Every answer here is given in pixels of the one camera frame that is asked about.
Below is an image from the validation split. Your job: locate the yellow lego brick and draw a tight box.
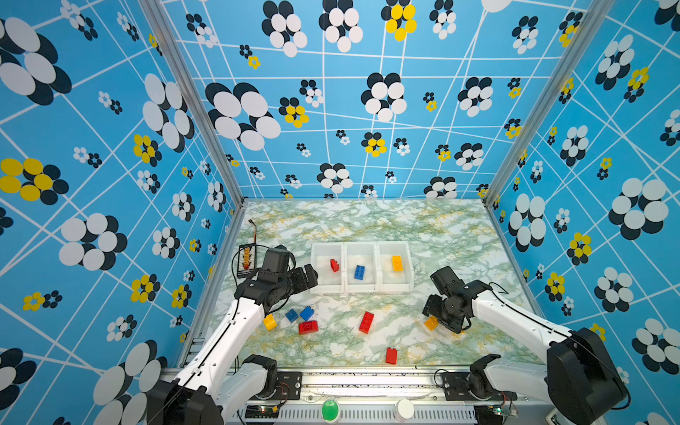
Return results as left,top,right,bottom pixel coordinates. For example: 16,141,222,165
263,314,277,331
424,316,438,331
391,255,404,273

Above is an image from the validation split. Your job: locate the white three-compartment container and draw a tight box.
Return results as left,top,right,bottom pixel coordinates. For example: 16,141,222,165
311,241,415,295

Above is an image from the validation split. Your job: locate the blue lego brick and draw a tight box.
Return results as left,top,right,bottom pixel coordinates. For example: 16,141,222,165
354,265,366,281
299,306,315,322

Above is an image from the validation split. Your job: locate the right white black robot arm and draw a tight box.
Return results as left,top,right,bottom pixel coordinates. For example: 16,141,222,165
423,267,631,424

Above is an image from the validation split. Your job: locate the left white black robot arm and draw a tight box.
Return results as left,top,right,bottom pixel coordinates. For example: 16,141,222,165
146,245,318,424

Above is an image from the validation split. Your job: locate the small blue lego left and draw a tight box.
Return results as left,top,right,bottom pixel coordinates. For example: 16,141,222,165
285,309,299,323

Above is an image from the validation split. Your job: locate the black box with orange parts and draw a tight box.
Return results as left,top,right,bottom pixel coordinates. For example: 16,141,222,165
236,243,257,279

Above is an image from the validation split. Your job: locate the small red lego front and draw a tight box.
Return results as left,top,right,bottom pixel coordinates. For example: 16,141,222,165
385,347,398,365

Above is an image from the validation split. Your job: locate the right circuit board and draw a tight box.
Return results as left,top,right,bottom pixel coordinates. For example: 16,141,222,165
474,406,516,425

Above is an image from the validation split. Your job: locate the circuit board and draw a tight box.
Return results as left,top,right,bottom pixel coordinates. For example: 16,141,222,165
474,406,516,425
244,406,280,421

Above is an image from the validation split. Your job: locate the white push button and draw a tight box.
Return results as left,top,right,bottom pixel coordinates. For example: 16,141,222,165
393,398,415,421

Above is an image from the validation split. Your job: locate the left circuit board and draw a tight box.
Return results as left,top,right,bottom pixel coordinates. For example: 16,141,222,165
244,406,280,421

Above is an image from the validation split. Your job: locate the green push button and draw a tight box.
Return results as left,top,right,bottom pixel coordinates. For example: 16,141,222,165
322,400,341,424

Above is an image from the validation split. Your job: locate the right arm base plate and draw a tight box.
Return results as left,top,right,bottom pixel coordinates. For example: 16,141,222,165
435,371,518,403

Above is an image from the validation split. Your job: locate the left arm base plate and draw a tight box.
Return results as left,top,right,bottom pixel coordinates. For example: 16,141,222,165
221,369,302,401

